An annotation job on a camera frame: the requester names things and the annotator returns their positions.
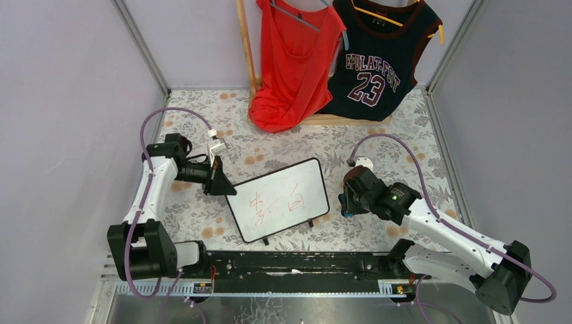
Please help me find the blue whiteboard eraser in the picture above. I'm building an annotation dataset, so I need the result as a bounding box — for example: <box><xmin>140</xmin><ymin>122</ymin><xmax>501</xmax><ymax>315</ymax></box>
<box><xmin>338</xmin><ymin>194</ymin><xmax>354</xmax><ymax>218</ymax></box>

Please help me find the white board with black frame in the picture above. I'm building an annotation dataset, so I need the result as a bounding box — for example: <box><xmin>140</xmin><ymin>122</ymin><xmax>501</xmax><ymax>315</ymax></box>
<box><xmin>226</xmin><ymin>157</ymin><xmax>330</xmax><ymax>243</ymax></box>

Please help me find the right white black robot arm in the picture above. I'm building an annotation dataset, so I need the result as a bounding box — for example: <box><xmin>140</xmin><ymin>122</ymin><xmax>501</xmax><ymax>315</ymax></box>
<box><xmin>339</xmin><ymin>165</ymin><xmax>532</xmax><ymax>315</ymax></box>

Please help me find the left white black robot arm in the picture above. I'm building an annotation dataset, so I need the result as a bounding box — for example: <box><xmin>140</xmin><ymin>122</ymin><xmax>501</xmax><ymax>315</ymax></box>
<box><xmin>107</xmin><ymin>130</ymin><xmax>237</xmax><ymax>281</ymax></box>

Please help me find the floral tablecloth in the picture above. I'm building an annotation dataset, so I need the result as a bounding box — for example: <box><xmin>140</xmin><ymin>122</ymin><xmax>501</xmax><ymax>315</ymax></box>
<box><xmin>145</xmin><ymin>89</ymin><xmax>459</xmax><ymax>252</ymax></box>

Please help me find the wooden clothes rack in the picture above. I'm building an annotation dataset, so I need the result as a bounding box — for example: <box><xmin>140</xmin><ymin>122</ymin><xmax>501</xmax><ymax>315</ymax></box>
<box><xmin>235</xmin><ymin>0</ymin><xmax>392</xmax><ymax>126</ymax></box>

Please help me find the dark basketball jersey number 23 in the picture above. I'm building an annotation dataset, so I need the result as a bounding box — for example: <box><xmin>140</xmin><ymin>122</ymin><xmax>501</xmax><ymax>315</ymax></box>
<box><xmin>321</xmin><ymin>1</ymin><xmax>442</xmax><ymax>122</ymax></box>

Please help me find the red tank top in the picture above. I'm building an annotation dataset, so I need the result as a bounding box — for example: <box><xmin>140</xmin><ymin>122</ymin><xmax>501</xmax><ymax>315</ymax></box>
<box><xmin>250</xmin><ymin>1</ymin><xmax>346</xmax><ymax>133</ymax></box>

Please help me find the yellow clothes hanger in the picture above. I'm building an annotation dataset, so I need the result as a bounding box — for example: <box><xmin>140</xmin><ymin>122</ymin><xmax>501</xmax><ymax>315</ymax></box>
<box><xmin>351</xmin><ymin>0</ymin><xmax>445</xmax><ymax>45</ymax></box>

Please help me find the grey clothes hanger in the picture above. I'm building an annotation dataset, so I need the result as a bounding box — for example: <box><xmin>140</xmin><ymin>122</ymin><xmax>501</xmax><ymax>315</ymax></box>
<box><xmin>270</xmin><ymin>0</ymin><xmax>349</xmax><ymax>50</ymax></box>

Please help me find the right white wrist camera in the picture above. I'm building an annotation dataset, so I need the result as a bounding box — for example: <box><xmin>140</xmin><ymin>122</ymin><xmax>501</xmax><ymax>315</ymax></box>
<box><xmin>355</xmin><ymin>157</ymin><xmax>374</xmax><ymax>171</ymax></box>

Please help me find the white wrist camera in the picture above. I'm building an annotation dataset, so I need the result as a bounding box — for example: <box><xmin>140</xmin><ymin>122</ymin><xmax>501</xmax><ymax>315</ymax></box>
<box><xmin>355</xmin><ymin>157</ymin><xmax>374</xmax><ymax>171</ymax></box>
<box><xmin>207</xmin><ymin>129</ymin><xmax>228</xmax><ymax>161</ymax></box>

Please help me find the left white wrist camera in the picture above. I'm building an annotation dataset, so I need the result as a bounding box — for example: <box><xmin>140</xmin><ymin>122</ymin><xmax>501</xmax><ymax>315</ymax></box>
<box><xmin>207</xmin><ymin>129</ymin><xmax>228</xmax><ymax>161</ymax></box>

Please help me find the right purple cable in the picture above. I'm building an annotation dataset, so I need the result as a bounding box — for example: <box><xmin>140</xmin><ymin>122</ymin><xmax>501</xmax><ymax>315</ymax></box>
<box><xmin>349</xmin><ymin>133</ymin><xmax>558</xmax><ymax>304</ymax></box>

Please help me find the purple cable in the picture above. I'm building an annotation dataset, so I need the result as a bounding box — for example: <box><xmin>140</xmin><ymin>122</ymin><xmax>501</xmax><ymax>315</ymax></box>
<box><xmin>123</xmin><ymin>107</ymin><xmax>218</xmax><ymax>324</ymax></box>
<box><xmin>349</xmin><ymin>133</ymin><xmax>558</xmax><ymax>304</ymax></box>

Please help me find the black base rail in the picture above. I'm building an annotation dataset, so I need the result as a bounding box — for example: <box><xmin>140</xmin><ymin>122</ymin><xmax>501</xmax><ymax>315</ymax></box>
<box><xmin>184</xmin><ymin>251</ymin><xmax>421</xmax><ymax>294</ymax></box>

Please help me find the white slotted cable duct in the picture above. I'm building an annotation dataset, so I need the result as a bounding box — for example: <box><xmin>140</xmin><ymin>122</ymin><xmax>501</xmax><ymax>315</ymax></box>
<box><xmin>116</xmin><ymin>279</ymin><xmax>408</xmax><ymax>299</ymax></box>

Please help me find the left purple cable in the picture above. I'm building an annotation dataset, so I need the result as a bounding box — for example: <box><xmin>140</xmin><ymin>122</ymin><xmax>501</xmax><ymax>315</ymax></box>
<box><xmin>123</xmin><ymin>107</ymin><xmax>218</xmax><ymax>324</ymax></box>

